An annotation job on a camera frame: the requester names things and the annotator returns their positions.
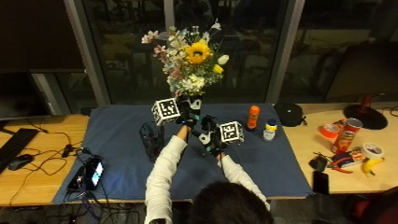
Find person's right hand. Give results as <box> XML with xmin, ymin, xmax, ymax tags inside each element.
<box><xmin>198</xmin><ymin>115</ymin><xmax>229</xmax><ymax>157</ymax></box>

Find person's left hand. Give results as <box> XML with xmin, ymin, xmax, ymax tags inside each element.
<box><xmin>177</xmin><ymin>96</ymin><xmax>204</xmax><ymax>128</ymax></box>

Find mixed flower bouquet with sunflower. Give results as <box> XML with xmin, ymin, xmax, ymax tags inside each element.
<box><xmin>141</xmin><ymin>19</ymin><xmax>232</xmax><ymax>105</ymax></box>

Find white marker cube right glove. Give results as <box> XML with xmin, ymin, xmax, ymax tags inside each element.
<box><xmin>218</xmin><ymin>120</ymin><xmax>245</xmax><ymax>145</ymax></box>

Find white marker cube glove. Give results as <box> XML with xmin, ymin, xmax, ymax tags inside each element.
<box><xmin>218</xmin><ymin>120</ymin><xmax>245</xmax><ymax>145</ymax></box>
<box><xmin>151</xmin><ymin>97</ymin><xmax>181</xmax><ymax>127</ymax></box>

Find white marker cube left glove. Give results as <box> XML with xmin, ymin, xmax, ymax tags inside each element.
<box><xmin>151</xmin><ymin>97</ymin><xmax>181</xmax><ymax>127</ymax></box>

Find orange glue stick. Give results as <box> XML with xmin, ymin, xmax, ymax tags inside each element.
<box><xmin>246</xmin><ymin>105</ymin><xmax>261</xmax><ymax>131</ymax></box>

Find dark mesh vase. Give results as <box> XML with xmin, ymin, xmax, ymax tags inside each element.
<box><xmin>139</xmin><ymin>120</ymin><xmax>166</xmax><ymax>162</ymax></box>

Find small white bottle blue cap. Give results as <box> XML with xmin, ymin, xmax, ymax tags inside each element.
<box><xmin>261</xmin><ymin>118</ymin><xmax>278</xmax><ymax>143</ymax></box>

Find blue table cloth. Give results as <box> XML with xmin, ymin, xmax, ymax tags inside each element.
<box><xmin>51</xmin><ymin>103</ymin><xmax>313</xmax><ymax>205</ymax></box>

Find black round pouch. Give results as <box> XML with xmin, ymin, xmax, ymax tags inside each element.
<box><xmin>273</xmin><ymin>102</ymin><xmax>309</xmax><ymax>128</ymax></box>

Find small black case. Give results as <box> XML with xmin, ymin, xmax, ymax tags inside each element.
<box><xmin>309</xmin><ymin>154</ymin><xmax>330</xmax><ymax>173</ymax></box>

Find orange tape roll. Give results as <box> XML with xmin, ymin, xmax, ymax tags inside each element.
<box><xmin>318</xmin><ymin>123</ymin><xmax>342</xmax><ymax>140</ymax></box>

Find phone with lit screen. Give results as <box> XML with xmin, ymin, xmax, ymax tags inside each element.
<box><xmin>84</xmin><ymin>156</ymin><xmax>104</xmax><ymax>191</ymax></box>

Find black phone dark screen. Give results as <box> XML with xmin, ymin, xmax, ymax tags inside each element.
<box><xmin>313</xmin><ymin>170</ymin><xmax>332</xmax><ymax>196</ymax></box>

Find red chips can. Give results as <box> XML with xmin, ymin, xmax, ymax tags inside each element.
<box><xmin>330</xmin><ymin>117</ymin><xmax>365</xmax><ymax>155</ymax></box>

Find red snack packet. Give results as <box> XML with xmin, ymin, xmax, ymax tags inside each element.
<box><xmin>332</xmin><ymin>148</ymin><xmax>369</xmax><ymax>169</ymax></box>

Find black power bank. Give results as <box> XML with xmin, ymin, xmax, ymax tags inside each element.
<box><xmin>67</xmin><ymin>165</ymin><xmax>87</xmax><ymax>192</ymax></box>

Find black lamp base red stem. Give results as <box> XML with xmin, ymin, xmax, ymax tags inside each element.
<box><xmin>342</xmin><ymin>92</ymin><xmax>390</xmax><ymax>131</ymax></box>

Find white tape roll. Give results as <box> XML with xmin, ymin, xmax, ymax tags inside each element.
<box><xmin>359</xmin><ymin>142</ymin><xmax>386</xmax><ymax>161</ymax></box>

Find yellow banana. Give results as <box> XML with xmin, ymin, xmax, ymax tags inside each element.
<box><xmin>361</xmin><ymin>157</ymin><xmax>387</xmax><ymax>177</ymax></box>

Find black monitor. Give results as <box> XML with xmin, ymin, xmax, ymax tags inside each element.
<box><xmin>0</xmin><ymin>69</ymin><xmax>53</xmax><ymax>121</ymax></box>

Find black keyboard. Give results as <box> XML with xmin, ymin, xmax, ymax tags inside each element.
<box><xmin>0</xmin><ymin>127</ymin><xmax>41</xmax><ymax>175</ymax></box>

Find black computer mouse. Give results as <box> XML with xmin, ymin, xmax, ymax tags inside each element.
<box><xmin>7</xmin><ymin>153</ymin><xmax>36</xmax><ymax>172</ymax></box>

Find dark red chair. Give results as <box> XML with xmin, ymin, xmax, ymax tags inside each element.
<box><xmin>344</xmin><ymin>186</ymin><xmax>398</xmax><ymax>224</ymax></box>

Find orange handled pliers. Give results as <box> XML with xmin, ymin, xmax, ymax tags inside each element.
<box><xmin>328</xmin><ymin>164</ymin><xmax>354</xmax><ymax>175</ymax></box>

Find black cable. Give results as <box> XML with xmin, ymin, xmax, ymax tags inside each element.
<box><xmin>8</xmin><ymin>118</ymin><xmax>85</xmax><ymax>206</ymax></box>

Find bundle of black cables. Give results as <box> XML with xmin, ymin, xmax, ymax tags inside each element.
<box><xmin>61</xmin><ymin>189</ymin><xmax>147</xmax><ymax>224</ymax></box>

